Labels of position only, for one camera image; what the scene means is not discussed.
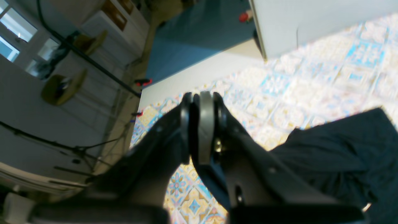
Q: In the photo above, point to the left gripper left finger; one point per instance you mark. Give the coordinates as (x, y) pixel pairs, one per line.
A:
(133, 190)

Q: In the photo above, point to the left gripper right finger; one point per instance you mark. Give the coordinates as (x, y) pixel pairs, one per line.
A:
(255, 186)

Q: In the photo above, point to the black t-shirt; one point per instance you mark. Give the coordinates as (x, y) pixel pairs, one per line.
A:
(354, 160)

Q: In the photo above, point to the tripod stand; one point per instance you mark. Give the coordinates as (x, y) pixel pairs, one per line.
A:
(87, 119)

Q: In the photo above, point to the wooden round stool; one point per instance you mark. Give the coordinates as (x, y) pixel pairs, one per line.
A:
(59, 89)

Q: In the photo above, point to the patterned colourful tablecloth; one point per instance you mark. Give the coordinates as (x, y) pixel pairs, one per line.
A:
(346, 73)

